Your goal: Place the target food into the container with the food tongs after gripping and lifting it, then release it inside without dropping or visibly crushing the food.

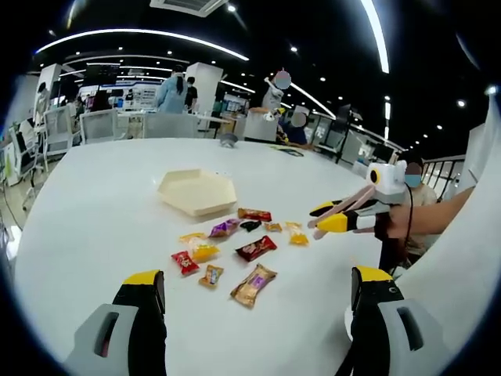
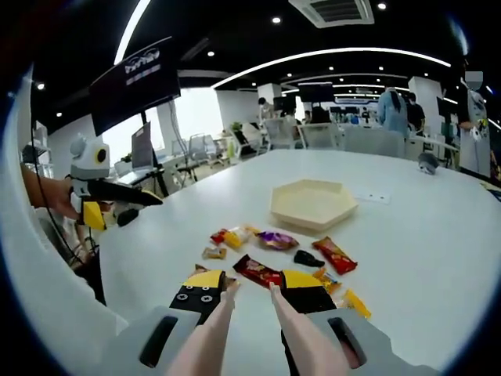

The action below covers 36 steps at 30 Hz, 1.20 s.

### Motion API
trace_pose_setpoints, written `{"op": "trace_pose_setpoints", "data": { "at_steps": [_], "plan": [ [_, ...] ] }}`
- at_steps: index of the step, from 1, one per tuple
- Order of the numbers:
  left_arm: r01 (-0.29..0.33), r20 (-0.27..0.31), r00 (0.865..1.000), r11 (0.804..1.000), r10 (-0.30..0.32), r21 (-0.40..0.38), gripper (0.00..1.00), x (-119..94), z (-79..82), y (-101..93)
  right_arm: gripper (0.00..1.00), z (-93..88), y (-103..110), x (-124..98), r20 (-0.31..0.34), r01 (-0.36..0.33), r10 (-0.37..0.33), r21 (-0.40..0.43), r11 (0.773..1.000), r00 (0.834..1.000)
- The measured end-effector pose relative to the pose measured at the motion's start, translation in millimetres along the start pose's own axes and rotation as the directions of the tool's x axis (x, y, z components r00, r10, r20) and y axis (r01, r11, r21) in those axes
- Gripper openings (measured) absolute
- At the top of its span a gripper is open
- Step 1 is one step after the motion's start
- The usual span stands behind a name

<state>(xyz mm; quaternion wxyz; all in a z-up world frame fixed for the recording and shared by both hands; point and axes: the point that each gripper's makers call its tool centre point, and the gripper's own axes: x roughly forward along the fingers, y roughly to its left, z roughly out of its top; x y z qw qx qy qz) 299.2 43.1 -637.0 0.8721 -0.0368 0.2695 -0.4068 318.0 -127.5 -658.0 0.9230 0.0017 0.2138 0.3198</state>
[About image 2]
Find red orange food bar packet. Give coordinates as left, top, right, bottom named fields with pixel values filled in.
left=312, top=236, right=359, bottom=276

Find person's white shirt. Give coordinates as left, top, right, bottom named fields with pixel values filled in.
left=2, top=74, right=130, bottom=375

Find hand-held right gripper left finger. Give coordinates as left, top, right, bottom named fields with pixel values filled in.
left=117, top=269, right=228, bottom=371

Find pink food tongs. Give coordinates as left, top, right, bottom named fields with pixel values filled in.
left=166, top=280, right=349, bottom=376

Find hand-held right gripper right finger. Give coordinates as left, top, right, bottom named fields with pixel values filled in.
left=279, top=269, right=396, bottom=371

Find ceiling air conditioner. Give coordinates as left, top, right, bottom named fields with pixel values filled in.
left=288, top=0, right=375, bottom=28

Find dark red food bar packet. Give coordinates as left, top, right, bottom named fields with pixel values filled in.
left=232, top=254, right=285, bottom=290

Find white office chair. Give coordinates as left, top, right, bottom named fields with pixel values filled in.
left=297, top=123, right=341, bottom=150
left=264, top=118, right=302, bottom=150
left=230, top=123, right=267, bottom=157

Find yellow clear food packet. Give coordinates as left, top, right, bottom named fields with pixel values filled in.
left=336, top=288, right=372, bottom=319
left=222, top=226, right=259, bottom=250

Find brown purple food packet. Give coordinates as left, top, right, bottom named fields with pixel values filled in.
left=193, top=264, right=239, bottom=291

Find desktop monitor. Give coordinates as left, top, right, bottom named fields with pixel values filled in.
left=131, top=121, right=156, bottom=170

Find grey office chair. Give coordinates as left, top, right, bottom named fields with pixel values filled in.
left=344, top=127, right=406, bottom=157

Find small grey object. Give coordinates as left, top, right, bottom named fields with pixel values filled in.
left=416, top=152, right=440, bottom=176

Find black computer mouse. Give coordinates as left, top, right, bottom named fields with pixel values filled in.
left=116, top=208, right=141, bottom=227

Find white table socket panel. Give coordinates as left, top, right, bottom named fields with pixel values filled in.
left=354, top=190, right=391, bottom=205

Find large black display screen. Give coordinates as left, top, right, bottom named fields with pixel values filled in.
left=88, top=37, right=182, bottom=136

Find beige hexagonal container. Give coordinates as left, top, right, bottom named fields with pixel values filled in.
left=270, top=179, right=359, bottom=235

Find purple foil food packet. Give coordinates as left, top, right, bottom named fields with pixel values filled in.
left=257, top=230, right=300, bottom=251

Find black screen stand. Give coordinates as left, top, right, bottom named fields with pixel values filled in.
left=139, top=111, right=169, bottom=197

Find person's left hand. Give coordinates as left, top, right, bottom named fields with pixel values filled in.
left=50, top=183, right=81, bottom=220

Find small black food packet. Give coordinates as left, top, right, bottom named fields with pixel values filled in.
left=293, top=249, right=326, bottom=269

